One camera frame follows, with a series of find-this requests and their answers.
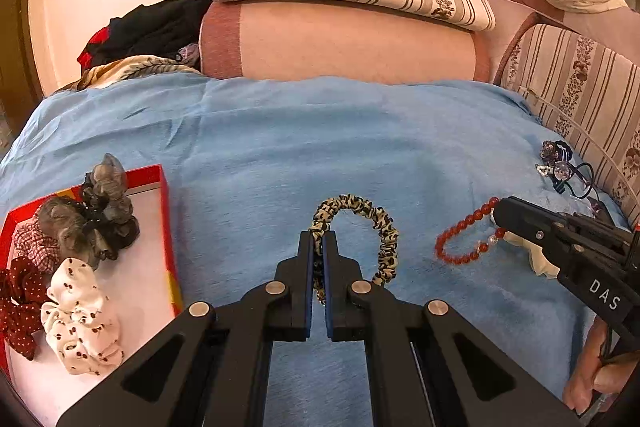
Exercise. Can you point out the cream polka dot organza scrunchie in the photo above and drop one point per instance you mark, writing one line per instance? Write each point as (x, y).
(537, 259)

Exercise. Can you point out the grey striped scrunchie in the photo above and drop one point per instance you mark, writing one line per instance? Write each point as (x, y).
(65, 227)

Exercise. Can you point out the blue blanket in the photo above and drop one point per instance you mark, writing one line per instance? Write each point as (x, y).
(300, 147)

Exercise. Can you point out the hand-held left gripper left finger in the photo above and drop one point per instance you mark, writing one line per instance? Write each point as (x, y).
(314, 257)

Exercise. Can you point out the wooden door frame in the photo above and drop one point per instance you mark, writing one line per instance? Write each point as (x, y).
(15, 47)

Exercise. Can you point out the dark flat object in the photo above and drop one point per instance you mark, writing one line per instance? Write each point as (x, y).
(602, 207)

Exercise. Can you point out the red polka dot scrunchie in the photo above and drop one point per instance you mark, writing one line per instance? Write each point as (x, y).
(20, 307)

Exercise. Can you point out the person's right hand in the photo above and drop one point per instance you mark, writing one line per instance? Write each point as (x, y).
(595, 372)

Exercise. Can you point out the leopard print scrunchie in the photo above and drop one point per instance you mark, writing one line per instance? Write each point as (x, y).
(380, 227)

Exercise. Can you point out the pink quilted bolster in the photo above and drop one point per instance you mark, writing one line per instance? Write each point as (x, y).
(340, 42)

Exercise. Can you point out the cream leaf print cloth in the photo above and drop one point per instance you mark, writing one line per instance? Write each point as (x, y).
(130, 67)

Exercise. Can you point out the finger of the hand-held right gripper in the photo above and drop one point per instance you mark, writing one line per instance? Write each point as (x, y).
(575, 222)
(545, 239)

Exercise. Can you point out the thin black hair elastic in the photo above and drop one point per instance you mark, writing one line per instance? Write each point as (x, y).
(585, 172)

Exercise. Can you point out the purple flower hair clip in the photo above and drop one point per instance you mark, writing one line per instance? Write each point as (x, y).
(550, 152)

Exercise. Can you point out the blue striped wristwatch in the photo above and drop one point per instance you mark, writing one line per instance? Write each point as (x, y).
(562, 174)

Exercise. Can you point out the white cherry print scrunchie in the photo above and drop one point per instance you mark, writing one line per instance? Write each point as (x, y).
(80, 317)

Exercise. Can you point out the pile of dark clothes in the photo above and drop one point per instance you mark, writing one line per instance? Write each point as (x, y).
(155, 27)

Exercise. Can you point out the red cardboard tray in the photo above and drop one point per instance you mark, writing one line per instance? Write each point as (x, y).
(145, 247)

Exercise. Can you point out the red plaid scrunchie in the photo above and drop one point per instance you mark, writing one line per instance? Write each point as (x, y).
(32, 242)

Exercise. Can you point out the black sheer scrunchie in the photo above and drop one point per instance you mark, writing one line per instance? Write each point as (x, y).
(112, 207)

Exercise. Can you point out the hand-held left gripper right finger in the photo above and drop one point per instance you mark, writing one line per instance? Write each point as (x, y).
(327, 257)

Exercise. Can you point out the striped floral sofa cushion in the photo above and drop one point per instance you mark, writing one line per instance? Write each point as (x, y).
(580, 82)

